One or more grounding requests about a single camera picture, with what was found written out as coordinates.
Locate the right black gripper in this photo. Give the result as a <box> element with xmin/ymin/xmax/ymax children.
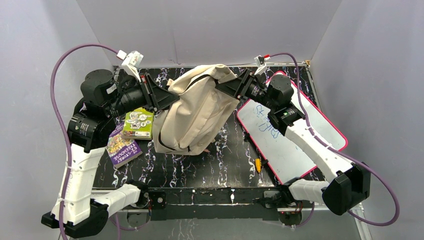
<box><xmin>215</xmin><ymin>68</ymin><xmax>277</xmax><ymax>111</ymax></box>

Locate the green treehouse book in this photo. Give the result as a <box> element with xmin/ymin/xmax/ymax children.
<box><xmin>122</xmin><ymin>107</ymin><xmax>155</xmax><ymax>141</ymax></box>

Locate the cream canvas student bag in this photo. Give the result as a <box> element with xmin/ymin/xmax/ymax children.
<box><xmin>152</xmin><ymin>64</ymin><xmax>240</xmax><ymax>156</ymax></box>

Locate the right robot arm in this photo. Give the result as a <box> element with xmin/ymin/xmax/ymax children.
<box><xmin>215</xmin><ymin>70</ymin><xmax>371</xmax><ymax>216</ymax></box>

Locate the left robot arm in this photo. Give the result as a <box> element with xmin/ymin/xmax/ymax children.
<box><xmin>41</xmin><ymin>69</ymin><xmax>179</xmax><ymax>239</ymax></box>

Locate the purple treehouse book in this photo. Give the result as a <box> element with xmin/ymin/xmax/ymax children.
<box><xmin>105</xmin><ymin>123</ymin><xmax>143</xmax><ymax>169</ymax></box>

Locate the yellow marker cap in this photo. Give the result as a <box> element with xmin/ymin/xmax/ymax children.
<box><xmin>254</xmin><ymin>158</ymin><xmax>262</xmax><ymax>174</ymax></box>

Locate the pink framed whiteboard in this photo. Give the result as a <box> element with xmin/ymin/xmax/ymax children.
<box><xmin>237</xmin><ymin>81</ymin><xmax>348</xmax><ymax>183</ymax></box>

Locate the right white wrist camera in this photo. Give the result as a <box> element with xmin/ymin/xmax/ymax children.
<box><xmin>254</xmin><ymin>54</ymin><xmax>270</xmax><ymax>76</ymax></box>

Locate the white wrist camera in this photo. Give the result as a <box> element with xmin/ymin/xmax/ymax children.
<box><xmin>254</xmin><ymin>54</ymin><xmax>270</xmax><ymax>76</ymax></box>
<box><xmin>116</xmin><ymin>50</ymin><xmax>144</xmax><ymax>83</ymax></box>

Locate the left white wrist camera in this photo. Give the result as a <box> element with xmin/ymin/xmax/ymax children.
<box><xmin>116</xmin><ymin>50</ymin><xmax>144</xmax><ymax>83</ymax></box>

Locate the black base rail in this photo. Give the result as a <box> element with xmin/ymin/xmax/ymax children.
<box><xmin>117</xmin><ymin>185</ymin><xmax>314</xmax><ymax>226</ymax></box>

